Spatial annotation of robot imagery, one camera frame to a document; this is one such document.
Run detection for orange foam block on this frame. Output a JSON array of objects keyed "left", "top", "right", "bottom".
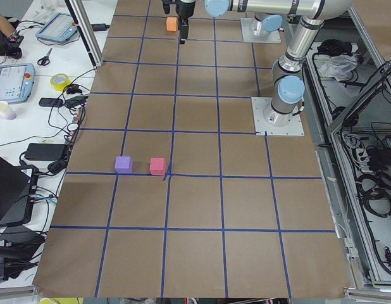
[{"left": 166, "top": 16, "right": 178, "bottom": 32}]

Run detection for small black power adapter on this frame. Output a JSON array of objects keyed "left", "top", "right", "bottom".
[{"left": 91, "top": 23, "right": 110, "bottom": 32}]

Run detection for far teach pendant tablet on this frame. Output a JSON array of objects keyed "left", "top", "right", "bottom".
[{"left": 35, "top": 13, "right": 78, "bottom": 44}]

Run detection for teach pendant tablet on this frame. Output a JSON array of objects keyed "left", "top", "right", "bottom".
[
  {"left": 35, "top": 13, "right": 78, "bottom": 44},
  {"left": 0, "top": 63, "right": 35, "bottom": 103}
]

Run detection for yellow tape roll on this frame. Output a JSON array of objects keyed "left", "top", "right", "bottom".
[{"left": 50, "top": 73, "right": 71, "bottom": 92}]

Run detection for pink foam block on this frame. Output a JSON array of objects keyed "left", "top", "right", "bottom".
[{"left": 149, "top": 158, "right": 166, "bottom": 176}]

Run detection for purple foam block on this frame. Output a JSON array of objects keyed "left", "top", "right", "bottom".
[{"left": 115, "top": 156, "right": 133, "bottom": 174}]

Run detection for black remote phone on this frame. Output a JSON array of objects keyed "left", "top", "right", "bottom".
[{"left": 39, "top": 98, "right": 63, "bottom": 108}]

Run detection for crumpled white cloth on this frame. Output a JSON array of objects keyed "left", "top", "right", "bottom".
[{"left": 319, "top": 55, "right": 358, "bottom": 82}]

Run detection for near teach pendant tablet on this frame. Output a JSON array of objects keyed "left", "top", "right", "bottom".
[{"left": 0, "top": 63, "right": 35, "bottom": 103}]

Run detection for black power adapter brick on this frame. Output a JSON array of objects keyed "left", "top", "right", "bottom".
[{"left": 25, "top": 143, "right": 66, "bottom": 161}]

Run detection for white paper cup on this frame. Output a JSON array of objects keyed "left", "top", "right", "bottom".
[{"left": 0, "top": 101, "right": 16, "bottom": 120}]

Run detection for black laptop computer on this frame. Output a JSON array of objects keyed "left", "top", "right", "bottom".
[{"left": 0, "top": 157, "right": 38, "bottom": 227}]

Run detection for aluminium frame post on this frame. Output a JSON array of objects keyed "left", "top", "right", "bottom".
[{"left": 65, "top": 0, "right": 103, "bottom": 69}]

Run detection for black handled scissors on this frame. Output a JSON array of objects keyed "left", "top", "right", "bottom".
[{"left": 37, "top": 48, "right": 53, "bottom": 67}]

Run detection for aluminium side rail frame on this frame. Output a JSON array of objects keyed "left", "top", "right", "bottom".
[{"left": 305, "top": 1, "right": 391, "bottom": 291}]

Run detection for black cable bundle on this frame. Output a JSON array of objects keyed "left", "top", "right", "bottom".
[{"left": 355, "top": 174, "right": 391, "bottom": 219}]

